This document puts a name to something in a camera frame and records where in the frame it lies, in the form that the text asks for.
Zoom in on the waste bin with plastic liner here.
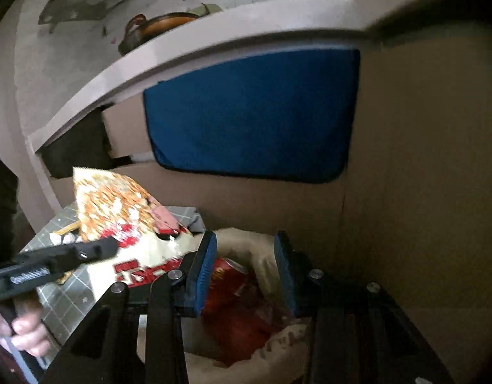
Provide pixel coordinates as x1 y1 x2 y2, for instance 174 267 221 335
182 226 322 384

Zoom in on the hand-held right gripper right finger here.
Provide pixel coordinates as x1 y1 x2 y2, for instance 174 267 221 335
274 230 455 384

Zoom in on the blue cloth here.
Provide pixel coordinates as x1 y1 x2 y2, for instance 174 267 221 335
143 48 361 184

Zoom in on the orange and white snack bag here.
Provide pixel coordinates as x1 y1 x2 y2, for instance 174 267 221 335
72 167 202 289

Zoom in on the cardboard box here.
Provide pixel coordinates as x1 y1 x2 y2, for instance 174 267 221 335
50 36 492 384

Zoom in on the black wok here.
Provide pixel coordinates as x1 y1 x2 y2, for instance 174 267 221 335
118 11 202 54

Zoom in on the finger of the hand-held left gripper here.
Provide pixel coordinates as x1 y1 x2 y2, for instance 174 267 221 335
14 237 119 289

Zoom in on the red paper cup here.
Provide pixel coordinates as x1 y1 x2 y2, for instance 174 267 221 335
208 258 263 316

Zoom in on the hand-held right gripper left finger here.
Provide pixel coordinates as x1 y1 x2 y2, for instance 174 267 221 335
42 230 218 384

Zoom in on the person's left hand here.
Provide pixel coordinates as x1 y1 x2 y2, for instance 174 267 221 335
0 306 52 356

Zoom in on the table with grey checked tablecloth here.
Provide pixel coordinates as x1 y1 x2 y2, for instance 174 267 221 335
20 202 201 353

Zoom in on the grey kitchen countertop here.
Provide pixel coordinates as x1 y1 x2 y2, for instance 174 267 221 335
28 0 463 155

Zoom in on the red plastic bag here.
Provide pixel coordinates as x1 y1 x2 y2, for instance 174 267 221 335
206 288 295 369

